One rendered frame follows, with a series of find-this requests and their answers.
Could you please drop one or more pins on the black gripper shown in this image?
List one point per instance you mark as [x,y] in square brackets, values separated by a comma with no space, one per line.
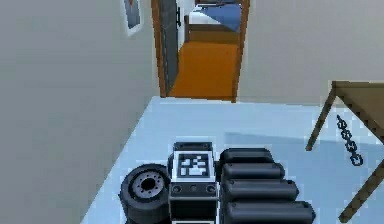
[146,193]

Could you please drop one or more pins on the brown wooden table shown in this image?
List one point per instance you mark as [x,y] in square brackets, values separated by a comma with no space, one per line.
[363,100]

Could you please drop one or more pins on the white framed wall picture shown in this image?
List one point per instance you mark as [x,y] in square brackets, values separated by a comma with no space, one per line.
[132,13]

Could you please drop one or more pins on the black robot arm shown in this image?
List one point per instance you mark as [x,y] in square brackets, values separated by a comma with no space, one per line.
[253,190]

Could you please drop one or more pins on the bed with blue blanket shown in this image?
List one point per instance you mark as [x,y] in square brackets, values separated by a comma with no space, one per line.
[216,20]

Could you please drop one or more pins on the dark grey room door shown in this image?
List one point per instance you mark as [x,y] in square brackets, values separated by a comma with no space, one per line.
[169,43]

